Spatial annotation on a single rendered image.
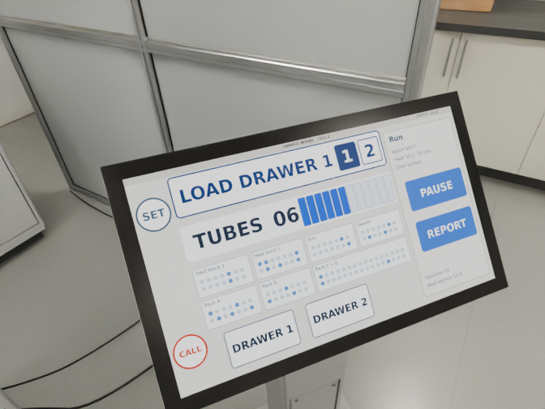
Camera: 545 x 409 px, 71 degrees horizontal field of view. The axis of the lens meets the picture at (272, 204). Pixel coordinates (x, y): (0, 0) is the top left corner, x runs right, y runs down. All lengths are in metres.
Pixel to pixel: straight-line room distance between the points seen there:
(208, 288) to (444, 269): 0.34
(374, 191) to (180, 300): 0.30
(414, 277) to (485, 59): 1.96
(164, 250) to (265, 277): 0.13
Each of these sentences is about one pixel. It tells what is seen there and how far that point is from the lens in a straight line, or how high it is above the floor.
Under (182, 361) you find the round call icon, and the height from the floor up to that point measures 1.01.
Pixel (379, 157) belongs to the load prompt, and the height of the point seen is 1.15.
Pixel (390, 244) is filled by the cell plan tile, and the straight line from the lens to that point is 0.56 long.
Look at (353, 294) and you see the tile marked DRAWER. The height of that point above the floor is 1.02.
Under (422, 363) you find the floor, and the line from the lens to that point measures 1.71.
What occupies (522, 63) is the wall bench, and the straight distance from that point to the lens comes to 2.44.
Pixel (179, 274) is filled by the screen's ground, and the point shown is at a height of 1.09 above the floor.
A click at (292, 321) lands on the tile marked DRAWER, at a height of 1.01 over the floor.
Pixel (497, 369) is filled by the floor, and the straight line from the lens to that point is 1.81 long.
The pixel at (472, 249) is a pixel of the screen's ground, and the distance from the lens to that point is 0.64.
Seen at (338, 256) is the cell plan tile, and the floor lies 1.06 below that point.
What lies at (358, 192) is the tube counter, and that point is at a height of 1.11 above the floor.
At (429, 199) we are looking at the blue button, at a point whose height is 1.09.
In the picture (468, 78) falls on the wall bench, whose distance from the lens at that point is 2.48.
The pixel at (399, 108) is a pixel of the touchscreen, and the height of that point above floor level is 1.19.
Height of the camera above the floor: 1.43
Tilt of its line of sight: 39 degrees down
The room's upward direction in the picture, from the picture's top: 3 degrees counter-clockwise
